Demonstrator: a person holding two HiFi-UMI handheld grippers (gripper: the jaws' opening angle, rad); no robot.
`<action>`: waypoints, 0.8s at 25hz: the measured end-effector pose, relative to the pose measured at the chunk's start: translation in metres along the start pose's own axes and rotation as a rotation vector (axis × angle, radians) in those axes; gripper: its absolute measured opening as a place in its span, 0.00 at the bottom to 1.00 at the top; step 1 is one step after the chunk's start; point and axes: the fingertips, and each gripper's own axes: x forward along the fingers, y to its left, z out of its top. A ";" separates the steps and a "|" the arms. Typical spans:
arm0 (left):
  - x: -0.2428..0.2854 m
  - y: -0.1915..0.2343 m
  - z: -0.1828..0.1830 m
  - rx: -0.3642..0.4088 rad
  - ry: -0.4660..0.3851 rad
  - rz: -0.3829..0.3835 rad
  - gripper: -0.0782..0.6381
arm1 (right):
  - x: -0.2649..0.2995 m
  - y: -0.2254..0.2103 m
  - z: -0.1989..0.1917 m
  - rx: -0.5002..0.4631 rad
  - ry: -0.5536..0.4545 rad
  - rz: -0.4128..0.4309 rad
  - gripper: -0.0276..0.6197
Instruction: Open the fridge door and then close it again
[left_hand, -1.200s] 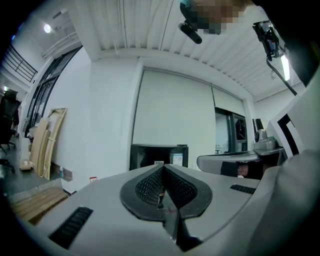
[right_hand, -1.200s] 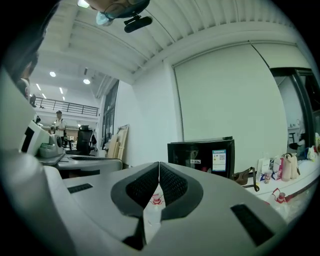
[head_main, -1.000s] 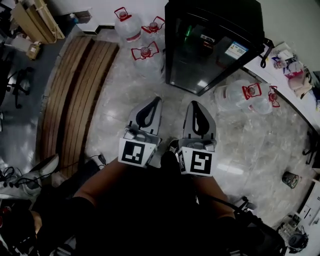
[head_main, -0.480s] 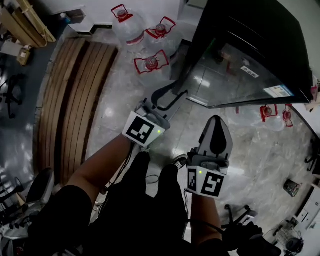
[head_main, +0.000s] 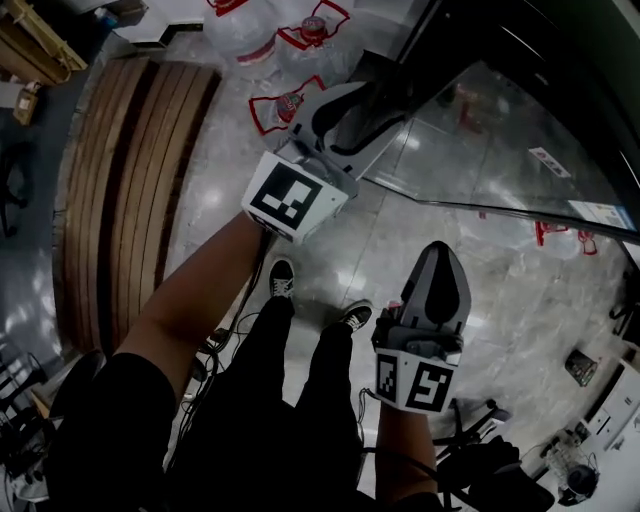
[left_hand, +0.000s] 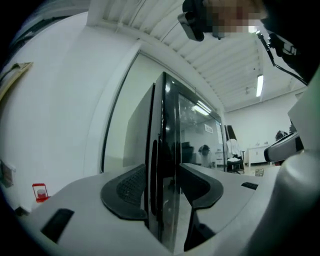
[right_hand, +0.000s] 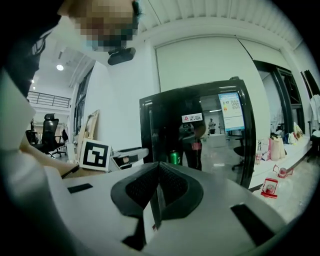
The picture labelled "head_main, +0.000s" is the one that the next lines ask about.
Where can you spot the black office chair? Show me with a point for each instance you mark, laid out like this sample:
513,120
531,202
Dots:
490,470

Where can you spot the person's black shirt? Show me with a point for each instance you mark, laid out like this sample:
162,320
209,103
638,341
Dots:
110,435

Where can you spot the large cardboard boxes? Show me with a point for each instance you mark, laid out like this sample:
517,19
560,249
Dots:
35,42

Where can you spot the person's left forearm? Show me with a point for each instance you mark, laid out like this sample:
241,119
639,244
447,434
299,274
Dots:
200,295

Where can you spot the small cardboard box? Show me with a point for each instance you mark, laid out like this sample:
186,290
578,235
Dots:
26,102

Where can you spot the person's left black shoe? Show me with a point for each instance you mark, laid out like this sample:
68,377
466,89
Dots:
281,277

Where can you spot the person's black trousers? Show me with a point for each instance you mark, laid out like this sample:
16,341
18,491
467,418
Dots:
270,410

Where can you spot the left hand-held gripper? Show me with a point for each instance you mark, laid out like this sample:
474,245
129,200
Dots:
287,195

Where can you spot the black glass-door fridge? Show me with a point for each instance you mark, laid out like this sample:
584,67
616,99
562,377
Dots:
500,140

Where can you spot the person's right forearm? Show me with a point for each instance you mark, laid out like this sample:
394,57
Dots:
402,445

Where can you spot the brown wooden slat platform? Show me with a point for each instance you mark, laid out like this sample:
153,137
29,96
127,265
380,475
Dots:
130,200

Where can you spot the blue white sticker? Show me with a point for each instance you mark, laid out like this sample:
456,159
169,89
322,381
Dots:
595,215

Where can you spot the white side table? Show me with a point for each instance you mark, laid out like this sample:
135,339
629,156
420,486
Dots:
610,410

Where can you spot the person's black shoe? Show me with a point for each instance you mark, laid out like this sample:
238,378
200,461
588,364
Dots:
356,315
281,277

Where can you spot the black chair with thin legs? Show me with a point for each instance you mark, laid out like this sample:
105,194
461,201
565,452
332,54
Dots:
624,310

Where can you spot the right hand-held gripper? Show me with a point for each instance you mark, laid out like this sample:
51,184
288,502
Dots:
425,385

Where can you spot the person's right black shoe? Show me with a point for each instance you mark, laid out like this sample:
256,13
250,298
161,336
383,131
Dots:
356,315

